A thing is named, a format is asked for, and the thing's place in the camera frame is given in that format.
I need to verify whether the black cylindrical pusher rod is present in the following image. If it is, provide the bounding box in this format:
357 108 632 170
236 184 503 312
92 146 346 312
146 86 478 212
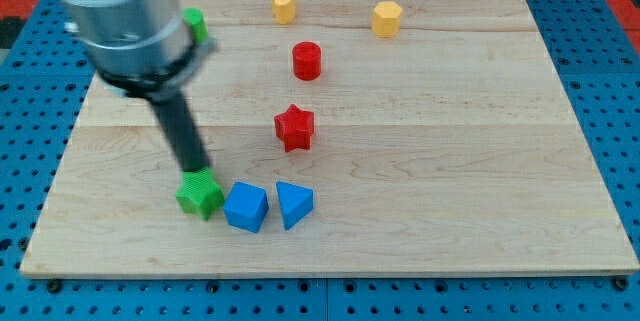
151 92 210 172

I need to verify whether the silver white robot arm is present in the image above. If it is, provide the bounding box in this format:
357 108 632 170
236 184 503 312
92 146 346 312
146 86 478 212
60 0 215 172

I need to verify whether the green star block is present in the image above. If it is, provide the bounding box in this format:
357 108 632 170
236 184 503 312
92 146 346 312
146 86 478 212
175 167 225 221

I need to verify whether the red star block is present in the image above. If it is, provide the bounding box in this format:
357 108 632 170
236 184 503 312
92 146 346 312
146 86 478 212
274 104 315 152

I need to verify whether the blue cube block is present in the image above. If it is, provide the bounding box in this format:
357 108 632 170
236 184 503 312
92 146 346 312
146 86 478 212
223 182 269 233

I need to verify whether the blue triangle block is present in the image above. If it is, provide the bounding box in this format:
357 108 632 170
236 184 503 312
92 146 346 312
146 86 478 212
276 181 314 230

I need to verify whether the green cylinder block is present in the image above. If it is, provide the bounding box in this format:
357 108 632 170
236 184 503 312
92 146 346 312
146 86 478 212
182 8 209 44

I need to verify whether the red cylinder block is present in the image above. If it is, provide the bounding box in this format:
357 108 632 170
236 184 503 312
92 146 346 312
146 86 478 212
292 41 322 81

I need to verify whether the yellow heart block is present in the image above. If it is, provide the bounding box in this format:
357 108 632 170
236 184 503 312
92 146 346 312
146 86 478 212
271 0 296 25

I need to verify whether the light wooden board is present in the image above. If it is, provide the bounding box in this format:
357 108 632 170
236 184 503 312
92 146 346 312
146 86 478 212
21 0 639 279

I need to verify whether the yellow hexagon block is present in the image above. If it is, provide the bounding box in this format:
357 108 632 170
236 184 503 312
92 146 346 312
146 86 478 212
371 1 403 38

